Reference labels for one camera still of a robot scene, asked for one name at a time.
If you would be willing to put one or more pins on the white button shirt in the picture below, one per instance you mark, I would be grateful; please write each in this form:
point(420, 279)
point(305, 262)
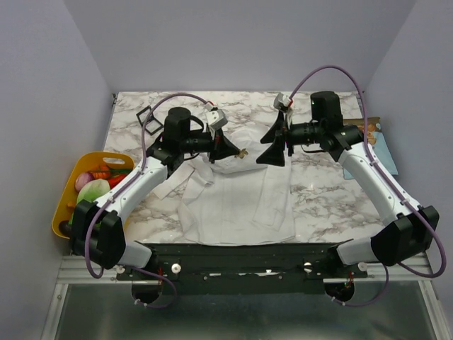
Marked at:
point(234, 201)

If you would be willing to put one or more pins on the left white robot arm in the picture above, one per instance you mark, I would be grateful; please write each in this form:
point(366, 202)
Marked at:
point(97, 228)

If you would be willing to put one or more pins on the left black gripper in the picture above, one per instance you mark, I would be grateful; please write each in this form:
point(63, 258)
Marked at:
point(223, 147)

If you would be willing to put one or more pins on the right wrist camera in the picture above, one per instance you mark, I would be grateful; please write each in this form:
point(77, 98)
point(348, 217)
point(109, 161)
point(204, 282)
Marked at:
point(282, 103)

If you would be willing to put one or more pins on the left black frame stand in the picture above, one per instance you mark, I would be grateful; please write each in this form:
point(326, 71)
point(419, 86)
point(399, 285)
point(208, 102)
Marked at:
point(153, 125)

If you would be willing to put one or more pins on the red toy pepper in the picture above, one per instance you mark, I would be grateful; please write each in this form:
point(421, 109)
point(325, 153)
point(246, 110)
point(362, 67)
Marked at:
point(114, 180)

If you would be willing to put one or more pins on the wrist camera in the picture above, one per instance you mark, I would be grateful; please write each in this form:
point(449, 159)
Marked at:
point(282, 103)
point(216, 119)

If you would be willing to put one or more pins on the green toy lettuce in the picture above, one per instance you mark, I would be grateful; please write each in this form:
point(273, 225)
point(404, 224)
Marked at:
point(93, 190)

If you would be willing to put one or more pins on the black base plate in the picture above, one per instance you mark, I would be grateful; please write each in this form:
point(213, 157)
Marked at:
point(195, 269)

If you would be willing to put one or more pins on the yellow plastic basket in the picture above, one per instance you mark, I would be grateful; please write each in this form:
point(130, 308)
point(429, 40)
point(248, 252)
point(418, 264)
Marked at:
point(87, 162)

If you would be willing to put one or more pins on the blue chips bag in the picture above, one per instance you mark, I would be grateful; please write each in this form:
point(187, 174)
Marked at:
point(377, 142)

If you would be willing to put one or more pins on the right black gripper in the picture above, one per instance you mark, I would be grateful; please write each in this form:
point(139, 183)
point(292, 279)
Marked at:
point(287, 133)

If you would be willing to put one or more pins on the purple toy eggplant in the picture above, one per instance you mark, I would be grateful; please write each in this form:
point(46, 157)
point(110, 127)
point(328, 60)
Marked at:
point(65, 228)

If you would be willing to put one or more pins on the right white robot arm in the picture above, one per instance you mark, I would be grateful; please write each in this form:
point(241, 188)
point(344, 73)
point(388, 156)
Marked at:
point(406, 221)

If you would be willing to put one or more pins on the orange toy carrot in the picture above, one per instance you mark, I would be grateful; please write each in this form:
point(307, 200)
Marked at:
point(101, 172)

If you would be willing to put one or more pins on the purple toy onion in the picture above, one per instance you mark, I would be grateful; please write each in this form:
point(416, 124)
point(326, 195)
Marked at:
point(82, 180)

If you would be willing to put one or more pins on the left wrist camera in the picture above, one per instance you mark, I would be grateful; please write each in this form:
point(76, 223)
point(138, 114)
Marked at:
point(216, 119)

